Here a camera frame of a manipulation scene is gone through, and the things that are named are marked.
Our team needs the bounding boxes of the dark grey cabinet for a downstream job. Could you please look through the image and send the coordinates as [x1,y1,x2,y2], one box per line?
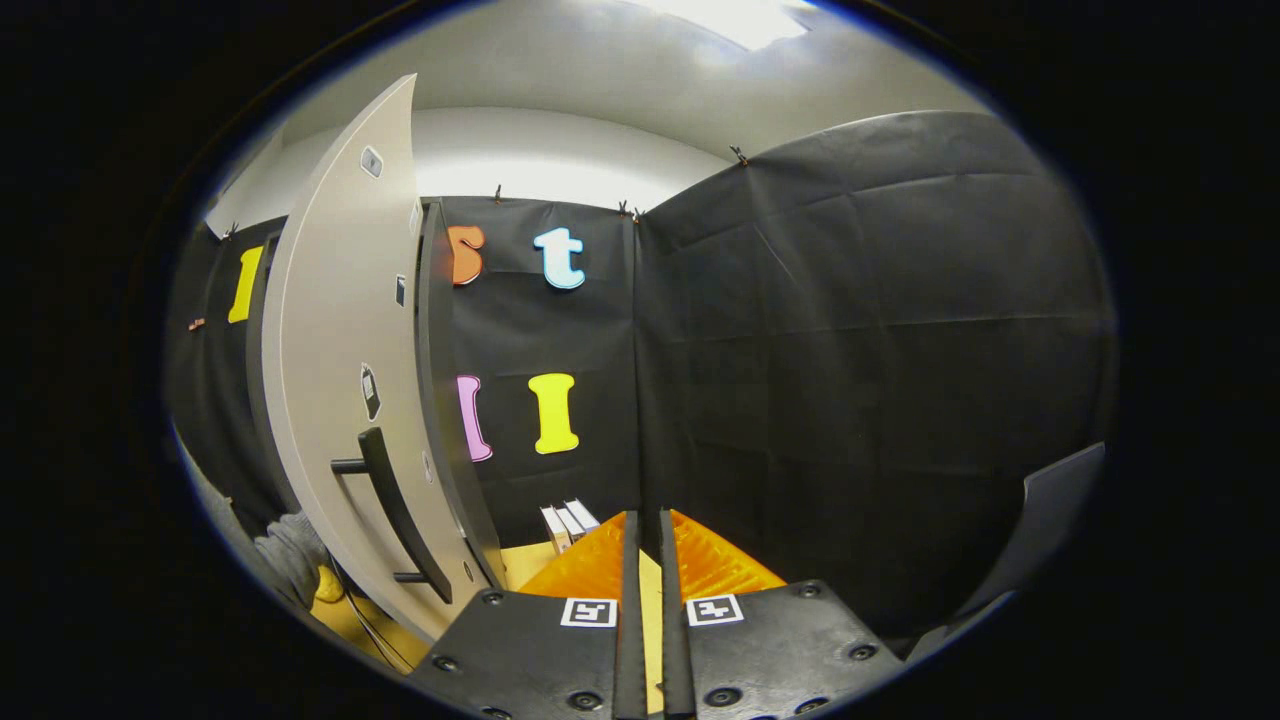
[412,198,508,593]

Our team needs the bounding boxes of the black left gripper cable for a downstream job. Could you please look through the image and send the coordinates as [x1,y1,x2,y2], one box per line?
[330,560,413,673]

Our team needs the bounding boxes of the black cabinet door handle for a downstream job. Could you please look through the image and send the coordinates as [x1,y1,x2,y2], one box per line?
[330,427,454,606]

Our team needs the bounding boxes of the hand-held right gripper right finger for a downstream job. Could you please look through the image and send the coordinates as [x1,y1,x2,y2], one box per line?
[658,508,906,720]

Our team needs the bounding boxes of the beige cabinet door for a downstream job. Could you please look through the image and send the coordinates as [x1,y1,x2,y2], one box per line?
[245,75,491,643]

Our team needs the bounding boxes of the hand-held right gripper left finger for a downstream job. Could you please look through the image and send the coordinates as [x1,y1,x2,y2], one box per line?
[405,510,649,720]

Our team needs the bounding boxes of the long ceiling light panel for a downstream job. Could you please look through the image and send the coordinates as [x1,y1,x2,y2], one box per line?
[640,0,816,51]

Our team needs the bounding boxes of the black backdrop cloth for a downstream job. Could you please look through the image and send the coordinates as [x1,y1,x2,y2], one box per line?
[165,110,1116,641]

